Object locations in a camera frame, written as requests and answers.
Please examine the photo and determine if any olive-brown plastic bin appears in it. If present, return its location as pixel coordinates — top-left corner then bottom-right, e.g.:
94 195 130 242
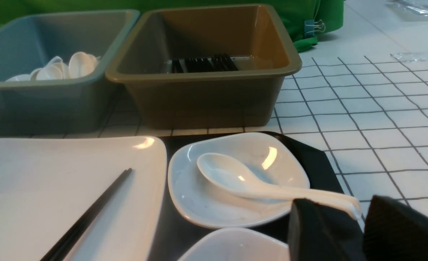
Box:
105 4 302 129

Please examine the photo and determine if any clear plastic sheet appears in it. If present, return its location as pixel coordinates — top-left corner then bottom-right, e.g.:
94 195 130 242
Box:
391 51 428 62

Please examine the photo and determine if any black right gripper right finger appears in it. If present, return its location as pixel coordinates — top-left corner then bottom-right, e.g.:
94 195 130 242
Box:
362 195 428 261

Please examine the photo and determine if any bundle of black chopsticks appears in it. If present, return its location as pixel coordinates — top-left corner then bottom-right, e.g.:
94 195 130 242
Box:
170 53 239 73

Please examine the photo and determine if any blue-grey plastic bin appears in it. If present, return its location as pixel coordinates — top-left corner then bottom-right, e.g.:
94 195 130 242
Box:
0 9 141 136

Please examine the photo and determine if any pile of white spoons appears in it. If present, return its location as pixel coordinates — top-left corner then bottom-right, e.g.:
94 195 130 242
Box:
6 52 101 82

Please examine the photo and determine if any large white square plate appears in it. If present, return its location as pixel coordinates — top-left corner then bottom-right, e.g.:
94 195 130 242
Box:
0 136 167 261

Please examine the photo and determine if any white shallow bowl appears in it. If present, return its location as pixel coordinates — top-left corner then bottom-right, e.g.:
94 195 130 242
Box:
167 132 310 229
179 227 290 261

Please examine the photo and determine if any black serving tray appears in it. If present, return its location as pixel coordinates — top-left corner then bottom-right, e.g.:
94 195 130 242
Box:
149 132 363 261

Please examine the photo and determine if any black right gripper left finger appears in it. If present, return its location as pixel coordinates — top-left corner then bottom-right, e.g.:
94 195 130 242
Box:
288 199 366 261

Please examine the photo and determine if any metal binder clip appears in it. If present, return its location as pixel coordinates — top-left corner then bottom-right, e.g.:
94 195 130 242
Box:
303 19 326 39

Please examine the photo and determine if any white ceramic soup spoon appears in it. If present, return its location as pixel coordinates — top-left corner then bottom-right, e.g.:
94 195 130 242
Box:
197 153 362 220

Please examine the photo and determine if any green cloth backdrop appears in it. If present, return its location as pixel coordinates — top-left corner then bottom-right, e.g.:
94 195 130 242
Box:
0 0 344 53

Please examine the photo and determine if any black chopstick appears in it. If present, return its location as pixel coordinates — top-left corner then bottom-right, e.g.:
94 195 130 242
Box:
40 168 133 261

